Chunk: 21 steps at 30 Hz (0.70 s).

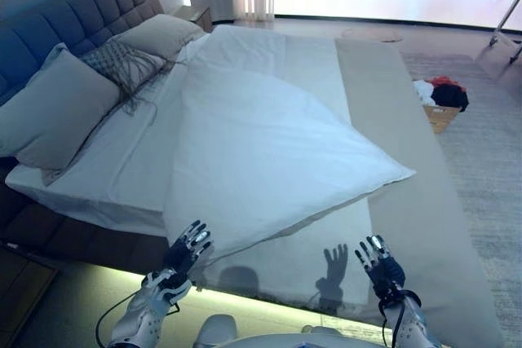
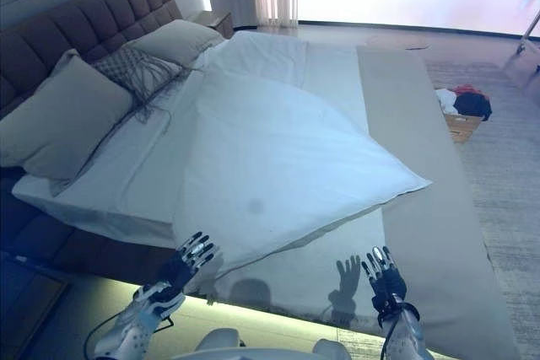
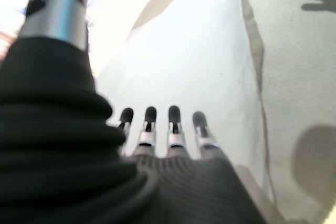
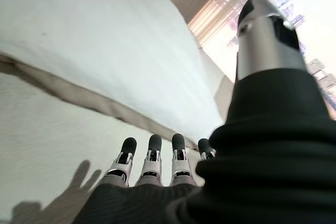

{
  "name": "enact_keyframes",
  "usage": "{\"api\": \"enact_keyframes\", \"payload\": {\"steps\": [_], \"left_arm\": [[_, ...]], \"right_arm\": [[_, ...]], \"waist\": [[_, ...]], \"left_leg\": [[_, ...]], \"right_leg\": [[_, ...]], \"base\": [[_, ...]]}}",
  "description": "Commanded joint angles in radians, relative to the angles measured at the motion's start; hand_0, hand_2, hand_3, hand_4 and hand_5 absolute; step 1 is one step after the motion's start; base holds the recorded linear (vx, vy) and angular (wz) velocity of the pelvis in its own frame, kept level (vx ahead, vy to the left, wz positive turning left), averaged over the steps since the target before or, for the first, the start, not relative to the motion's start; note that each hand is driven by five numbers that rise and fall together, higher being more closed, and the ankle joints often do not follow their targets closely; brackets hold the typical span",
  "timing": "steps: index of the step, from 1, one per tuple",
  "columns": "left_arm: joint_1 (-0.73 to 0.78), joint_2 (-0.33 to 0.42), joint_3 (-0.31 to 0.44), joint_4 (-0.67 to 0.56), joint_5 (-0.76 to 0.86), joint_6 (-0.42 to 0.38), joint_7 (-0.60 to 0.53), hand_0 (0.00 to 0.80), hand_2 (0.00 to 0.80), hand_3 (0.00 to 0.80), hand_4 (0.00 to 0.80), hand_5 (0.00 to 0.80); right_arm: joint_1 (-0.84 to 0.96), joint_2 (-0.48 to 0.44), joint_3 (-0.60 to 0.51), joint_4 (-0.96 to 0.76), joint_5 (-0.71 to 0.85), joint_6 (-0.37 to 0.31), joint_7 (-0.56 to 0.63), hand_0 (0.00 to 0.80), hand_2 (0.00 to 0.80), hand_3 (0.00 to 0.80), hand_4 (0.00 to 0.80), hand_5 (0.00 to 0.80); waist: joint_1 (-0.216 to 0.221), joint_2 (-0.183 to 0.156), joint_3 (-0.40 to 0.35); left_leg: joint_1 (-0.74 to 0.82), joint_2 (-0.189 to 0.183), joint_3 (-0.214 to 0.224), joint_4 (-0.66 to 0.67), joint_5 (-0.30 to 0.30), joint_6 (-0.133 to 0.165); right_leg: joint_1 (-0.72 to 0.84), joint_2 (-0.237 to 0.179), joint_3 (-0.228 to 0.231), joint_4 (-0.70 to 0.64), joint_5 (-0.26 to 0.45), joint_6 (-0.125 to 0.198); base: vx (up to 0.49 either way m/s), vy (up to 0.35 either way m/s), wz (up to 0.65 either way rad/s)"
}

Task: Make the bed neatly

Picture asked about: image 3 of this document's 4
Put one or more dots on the white duvet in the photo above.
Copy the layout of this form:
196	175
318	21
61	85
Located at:
189	58

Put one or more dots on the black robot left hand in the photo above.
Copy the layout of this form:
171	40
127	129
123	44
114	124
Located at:
52	155

